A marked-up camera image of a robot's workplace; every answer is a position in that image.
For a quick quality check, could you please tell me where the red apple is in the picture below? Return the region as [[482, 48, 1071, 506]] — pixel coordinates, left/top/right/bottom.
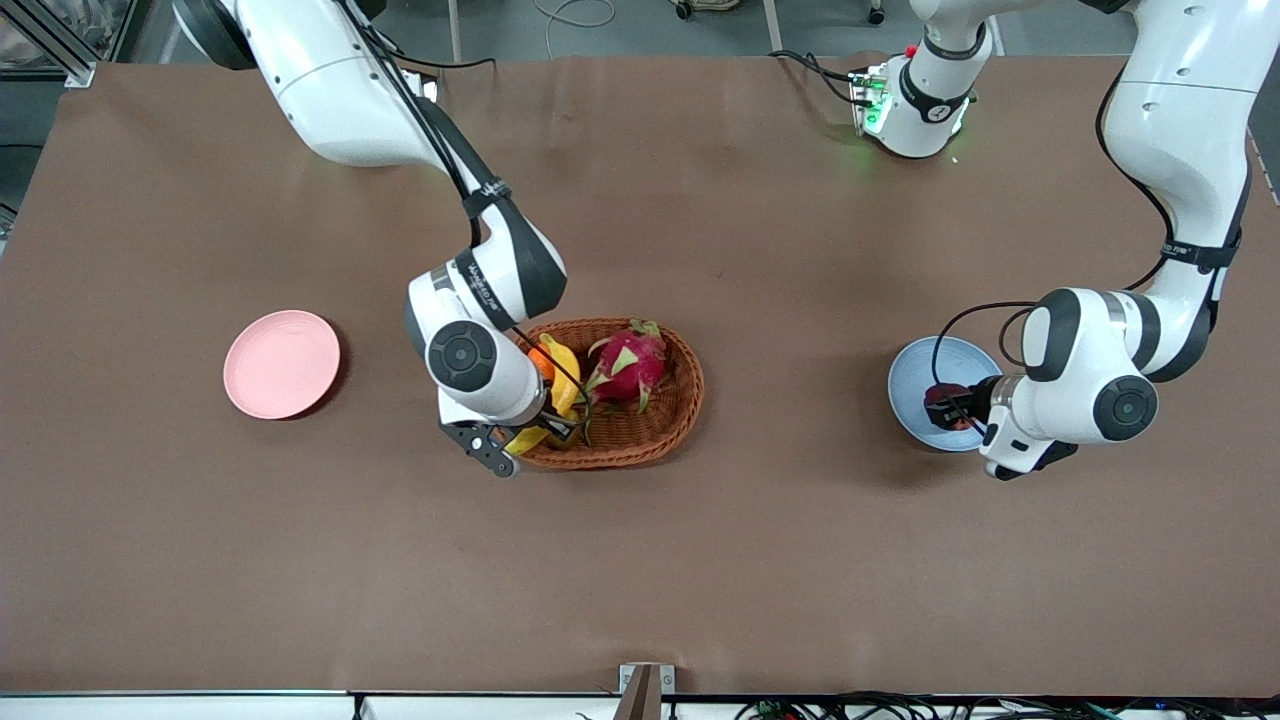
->
[[923, 382, 987, 433]]

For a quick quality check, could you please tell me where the yellow banana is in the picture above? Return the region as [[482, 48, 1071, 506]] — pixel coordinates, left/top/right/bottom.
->
[[503, 332, 583, 458]]

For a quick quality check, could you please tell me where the light blue plate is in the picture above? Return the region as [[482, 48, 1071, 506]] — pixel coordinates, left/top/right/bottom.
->
[[887, 335, 1005, 453]]

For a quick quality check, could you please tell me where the brown wicker basket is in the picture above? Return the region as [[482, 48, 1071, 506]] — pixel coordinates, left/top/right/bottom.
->
[[513, 317, 707, 470]]

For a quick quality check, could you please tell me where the pink dragon fruit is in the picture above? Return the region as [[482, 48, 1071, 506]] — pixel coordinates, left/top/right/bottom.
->
[[582, 318, 669, 415]]

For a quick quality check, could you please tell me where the brown table cover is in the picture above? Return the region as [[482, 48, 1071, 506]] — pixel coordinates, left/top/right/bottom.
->
[[0, 52, 1280, 699]]

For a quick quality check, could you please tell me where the pink plate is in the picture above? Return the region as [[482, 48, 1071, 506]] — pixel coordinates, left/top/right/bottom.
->
[[222, 309, 342, 421]]

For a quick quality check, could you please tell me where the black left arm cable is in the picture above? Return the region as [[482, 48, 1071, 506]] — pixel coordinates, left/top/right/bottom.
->
[[930, 299, 1043, 403]]

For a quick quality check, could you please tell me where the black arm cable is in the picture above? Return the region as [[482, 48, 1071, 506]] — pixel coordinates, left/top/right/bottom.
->
[[930, 299, 1043, 403], [335, 0, 597, 447]]

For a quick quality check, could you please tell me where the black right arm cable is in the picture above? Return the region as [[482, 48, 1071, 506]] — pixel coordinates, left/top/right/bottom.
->
[[335, 0, 597, 447]]

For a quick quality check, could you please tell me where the black cable bundle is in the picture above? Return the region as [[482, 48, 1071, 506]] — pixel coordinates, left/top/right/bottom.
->
[[732, 692, 1280, 720]]

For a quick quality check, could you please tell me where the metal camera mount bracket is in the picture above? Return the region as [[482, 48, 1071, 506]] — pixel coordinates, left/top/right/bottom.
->
[[612, 662, 677, 720]]

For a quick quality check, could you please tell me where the black base cable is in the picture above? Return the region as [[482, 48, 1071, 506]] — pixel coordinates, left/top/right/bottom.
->
[[767, 49, 867, 107]]

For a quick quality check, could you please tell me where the white table edge rail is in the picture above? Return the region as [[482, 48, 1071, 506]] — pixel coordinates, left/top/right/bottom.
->
[[0, 689, 1280, 720]]

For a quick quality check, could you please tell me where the white floor cable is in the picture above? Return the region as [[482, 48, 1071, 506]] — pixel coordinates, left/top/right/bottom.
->
[[532, 0, 618, 61]]

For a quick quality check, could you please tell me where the aluminium frame profile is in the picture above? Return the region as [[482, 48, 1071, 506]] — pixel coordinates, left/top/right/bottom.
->
[[0, 0, 98, 89]]

